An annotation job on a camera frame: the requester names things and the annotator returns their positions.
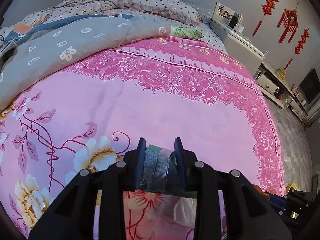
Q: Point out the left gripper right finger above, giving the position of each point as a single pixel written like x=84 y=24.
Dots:
x=248 y=215

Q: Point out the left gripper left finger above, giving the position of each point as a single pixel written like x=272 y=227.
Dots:
x=71 y=215

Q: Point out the white tissue wad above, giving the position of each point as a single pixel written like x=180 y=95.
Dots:
x=185 y=211

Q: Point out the small green wrapper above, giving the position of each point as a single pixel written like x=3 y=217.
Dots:
x=160 y=173

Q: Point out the yellow rimmed trash bin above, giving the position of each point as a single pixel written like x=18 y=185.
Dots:
x=291 y=187

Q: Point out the white tv stand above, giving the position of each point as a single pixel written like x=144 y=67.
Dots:
x=297 y=107

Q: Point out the pink figurine on stand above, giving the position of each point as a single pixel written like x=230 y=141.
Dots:
x=295 y=89

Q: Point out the white coffee table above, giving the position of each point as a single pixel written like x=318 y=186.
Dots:
x=274 y=87

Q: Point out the yellow bowl ornament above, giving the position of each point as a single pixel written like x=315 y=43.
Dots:
x=281 y=73

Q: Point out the pink floral bed cover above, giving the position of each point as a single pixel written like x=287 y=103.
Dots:
x=93 y=111

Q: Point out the right red knot decoration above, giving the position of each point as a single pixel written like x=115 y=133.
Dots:
x=299 y=46

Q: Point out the red knot decoration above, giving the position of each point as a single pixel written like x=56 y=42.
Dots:
x=299 y=46
x=267 y=8
x=289 y=20

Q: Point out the grey patterned quilt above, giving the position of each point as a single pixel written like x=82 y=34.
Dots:
x=48 y=48

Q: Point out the centre red knot decoration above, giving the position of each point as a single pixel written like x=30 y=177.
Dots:
x=289 y=20

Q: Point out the white bedside cabinet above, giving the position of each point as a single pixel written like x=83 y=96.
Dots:
x=236 y=44

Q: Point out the green floral pillow edge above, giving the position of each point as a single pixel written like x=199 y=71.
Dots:
x=183 y=32

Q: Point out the black thermos bottle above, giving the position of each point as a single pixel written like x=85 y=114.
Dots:
x=234 y=22

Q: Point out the left red knot decoration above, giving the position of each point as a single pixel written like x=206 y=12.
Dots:
x=267 y=8

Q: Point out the polka dot crumpled duvet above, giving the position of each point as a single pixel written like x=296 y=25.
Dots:
x=68 y=8

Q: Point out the polka dot pillow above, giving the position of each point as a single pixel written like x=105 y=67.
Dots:
x=172 y=9

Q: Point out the wall mounted television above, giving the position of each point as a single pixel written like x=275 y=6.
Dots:
x=310 y=86

